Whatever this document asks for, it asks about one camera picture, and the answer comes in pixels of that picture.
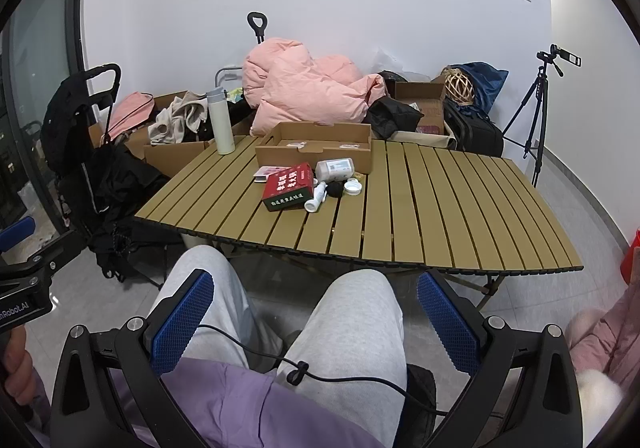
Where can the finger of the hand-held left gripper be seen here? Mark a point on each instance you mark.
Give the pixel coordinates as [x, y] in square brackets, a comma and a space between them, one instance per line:
[15, 230]

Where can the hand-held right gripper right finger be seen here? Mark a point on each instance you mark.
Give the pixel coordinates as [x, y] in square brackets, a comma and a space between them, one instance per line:
[447, 323]

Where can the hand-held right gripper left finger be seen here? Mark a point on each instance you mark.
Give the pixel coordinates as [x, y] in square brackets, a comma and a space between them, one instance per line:
[182, 323]

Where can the small white round jar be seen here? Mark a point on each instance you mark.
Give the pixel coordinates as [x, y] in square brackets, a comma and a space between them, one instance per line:
[353, 188]

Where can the pink card packet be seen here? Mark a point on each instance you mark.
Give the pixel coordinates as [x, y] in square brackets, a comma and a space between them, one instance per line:
[265, 173]

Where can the red box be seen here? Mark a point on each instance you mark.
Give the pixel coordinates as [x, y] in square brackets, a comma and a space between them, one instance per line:
[287, 188]

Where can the small black pouch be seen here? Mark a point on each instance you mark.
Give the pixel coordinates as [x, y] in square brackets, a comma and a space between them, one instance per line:
[336, 188]

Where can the white tube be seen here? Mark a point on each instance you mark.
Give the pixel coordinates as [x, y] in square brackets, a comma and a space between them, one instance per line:
[316, 198]

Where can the white labelled packet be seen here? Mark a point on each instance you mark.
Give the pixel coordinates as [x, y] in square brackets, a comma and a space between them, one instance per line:
[336, 169]

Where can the shallow cardboard tray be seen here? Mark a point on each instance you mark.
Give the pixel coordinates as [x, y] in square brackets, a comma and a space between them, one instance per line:
[320, 155]

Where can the person's left hand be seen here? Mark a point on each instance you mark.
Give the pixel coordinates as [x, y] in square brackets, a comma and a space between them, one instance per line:
[15, 360]

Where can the person's left leg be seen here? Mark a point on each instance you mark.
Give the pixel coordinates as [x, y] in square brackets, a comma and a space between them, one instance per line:
[220, 298]

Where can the person's leg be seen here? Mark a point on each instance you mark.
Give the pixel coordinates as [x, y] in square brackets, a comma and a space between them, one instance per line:
[220, 298]
[350, 328]

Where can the black shoe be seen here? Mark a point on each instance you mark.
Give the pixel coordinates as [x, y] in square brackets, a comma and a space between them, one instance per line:
[422, 403]

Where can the person's right leg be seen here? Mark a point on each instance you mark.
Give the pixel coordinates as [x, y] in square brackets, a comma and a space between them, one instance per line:
[350, 328]

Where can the black jacket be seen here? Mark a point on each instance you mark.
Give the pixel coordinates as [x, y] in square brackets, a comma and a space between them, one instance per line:
[122, 193]

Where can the black folding trolley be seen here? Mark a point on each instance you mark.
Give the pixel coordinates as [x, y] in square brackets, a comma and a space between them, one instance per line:
[65, 127]

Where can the purple jacket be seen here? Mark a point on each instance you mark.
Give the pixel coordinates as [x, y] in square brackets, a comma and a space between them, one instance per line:
[260, 408]

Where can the slatted folding table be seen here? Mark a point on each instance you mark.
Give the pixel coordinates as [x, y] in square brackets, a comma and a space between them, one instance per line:
[425, 208]

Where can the pink coat with white fur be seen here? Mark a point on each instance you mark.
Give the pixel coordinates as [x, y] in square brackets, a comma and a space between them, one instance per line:
[607, 343]

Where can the pink backpack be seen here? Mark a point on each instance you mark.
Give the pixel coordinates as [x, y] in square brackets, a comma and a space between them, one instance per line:
[131, 113]

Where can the large cardboard box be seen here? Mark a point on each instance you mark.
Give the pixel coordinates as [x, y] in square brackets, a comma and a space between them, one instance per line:
[175, 155]

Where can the black suitcase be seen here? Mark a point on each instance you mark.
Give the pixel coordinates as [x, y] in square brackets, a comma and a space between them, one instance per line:
[475, 132]

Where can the beige clothes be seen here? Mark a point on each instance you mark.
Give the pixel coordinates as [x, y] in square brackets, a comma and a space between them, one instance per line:
[175, 120]

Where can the red packet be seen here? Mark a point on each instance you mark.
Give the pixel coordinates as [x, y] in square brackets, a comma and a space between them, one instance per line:
[429, 129]

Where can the red plastic container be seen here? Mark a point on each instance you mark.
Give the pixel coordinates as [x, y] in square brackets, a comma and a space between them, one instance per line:
[632, 258]

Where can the white thermos bottle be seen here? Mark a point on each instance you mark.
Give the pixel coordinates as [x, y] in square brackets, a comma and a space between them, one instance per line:
[221, 122]

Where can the cardboard box with flaps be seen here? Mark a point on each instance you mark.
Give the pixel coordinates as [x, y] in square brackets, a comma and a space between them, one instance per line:
[430, 112]

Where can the black bag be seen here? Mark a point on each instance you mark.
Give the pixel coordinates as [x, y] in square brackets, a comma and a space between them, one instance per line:
[392, 117]

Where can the small white card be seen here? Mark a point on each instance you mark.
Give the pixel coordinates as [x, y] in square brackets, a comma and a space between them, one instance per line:
[416, 105]

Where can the black tripod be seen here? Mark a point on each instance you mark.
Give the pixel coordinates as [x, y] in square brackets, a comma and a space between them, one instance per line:
[535, 107]

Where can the green patterned packet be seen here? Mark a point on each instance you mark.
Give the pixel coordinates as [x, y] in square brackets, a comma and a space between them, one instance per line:
[234, 95]

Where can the blue bag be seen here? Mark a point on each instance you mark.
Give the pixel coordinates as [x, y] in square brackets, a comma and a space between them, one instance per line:
[487, 82]

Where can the clear plastic bag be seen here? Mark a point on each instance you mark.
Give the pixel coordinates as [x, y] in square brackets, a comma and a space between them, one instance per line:
[395, 65]

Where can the pink down jacket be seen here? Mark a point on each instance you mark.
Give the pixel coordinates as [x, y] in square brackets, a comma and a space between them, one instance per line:
[305, 87]

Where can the glass door black frame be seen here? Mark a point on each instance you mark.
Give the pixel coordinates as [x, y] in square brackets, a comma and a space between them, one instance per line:
[35, 52]

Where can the white metal frame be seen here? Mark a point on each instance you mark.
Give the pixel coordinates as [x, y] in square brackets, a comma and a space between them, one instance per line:
[225, 73]

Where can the black camera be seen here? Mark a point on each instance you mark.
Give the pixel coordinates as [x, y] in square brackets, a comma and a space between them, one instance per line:
[562, 56]

